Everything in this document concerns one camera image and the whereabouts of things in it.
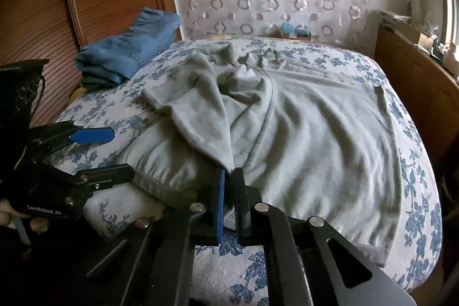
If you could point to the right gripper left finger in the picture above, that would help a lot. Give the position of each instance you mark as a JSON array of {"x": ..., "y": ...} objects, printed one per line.
[{"x": 163, "y": 263}]

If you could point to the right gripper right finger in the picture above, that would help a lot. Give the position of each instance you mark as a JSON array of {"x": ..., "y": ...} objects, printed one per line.
[{"x": 309, "y": 262}]

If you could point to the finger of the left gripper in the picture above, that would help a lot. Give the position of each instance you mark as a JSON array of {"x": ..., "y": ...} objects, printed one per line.
[
  {"x": 71, "y": 137},
  {"x": 85, "y": 183}
]

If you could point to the grey green pants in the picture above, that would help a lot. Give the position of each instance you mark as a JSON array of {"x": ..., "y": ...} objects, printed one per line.
[{"x": 311, "y": 142}]

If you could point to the person's left hand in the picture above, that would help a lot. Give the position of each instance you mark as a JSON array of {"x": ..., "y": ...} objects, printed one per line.
[{"x": 13, "y": 219}]

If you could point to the yellow cloth at bedside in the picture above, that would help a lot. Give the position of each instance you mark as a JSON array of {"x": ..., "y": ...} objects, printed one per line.
[{"x": 78, "y": 92}]

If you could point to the folded blue jeans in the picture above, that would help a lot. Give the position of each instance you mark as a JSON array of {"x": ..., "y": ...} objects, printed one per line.
[{"x": 108, "y": 62}]

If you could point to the wooden sideboard cabinet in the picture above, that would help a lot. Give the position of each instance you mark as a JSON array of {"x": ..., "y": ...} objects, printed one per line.
[{"x": 426, "y": 90}]

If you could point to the small box with blue cloth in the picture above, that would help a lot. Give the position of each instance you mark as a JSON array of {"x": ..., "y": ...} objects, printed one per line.
[{"x": 289, "y": 31}]

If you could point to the window with frame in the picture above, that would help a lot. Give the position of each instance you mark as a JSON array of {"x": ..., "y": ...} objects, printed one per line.
[{"x": 450, "y": 22}]

